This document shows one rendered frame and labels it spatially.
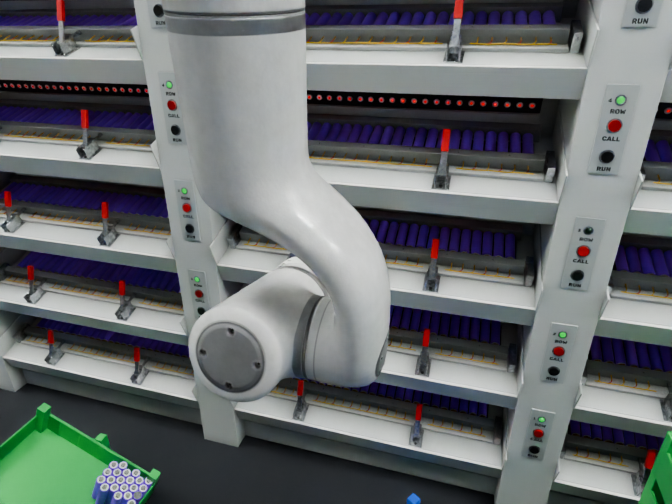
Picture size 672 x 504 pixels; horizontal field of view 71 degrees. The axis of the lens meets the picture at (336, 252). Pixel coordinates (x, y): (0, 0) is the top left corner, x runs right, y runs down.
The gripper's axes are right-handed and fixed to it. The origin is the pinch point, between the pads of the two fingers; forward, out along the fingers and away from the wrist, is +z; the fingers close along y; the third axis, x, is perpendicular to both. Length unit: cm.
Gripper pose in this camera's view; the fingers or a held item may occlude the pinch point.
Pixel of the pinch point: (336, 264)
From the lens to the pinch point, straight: 67.4
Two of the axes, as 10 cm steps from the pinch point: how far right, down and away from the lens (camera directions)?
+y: 9.6, 1.2, -2.5
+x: 0.6, -9.7, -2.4
